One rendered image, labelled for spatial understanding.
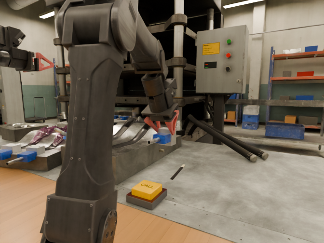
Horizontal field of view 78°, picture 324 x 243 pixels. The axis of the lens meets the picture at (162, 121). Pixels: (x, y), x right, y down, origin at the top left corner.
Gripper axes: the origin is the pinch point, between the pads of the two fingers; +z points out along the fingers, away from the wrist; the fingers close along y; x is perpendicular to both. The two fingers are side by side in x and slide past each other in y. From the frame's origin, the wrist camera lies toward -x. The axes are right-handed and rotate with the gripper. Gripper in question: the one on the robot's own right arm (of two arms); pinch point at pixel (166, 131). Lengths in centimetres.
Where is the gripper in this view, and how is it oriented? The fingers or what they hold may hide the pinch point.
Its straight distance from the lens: 66.7
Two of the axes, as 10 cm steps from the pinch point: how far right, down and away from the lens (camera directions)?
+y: -8.8, -0.6, 4.8
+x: -4.2, 5.7, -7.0
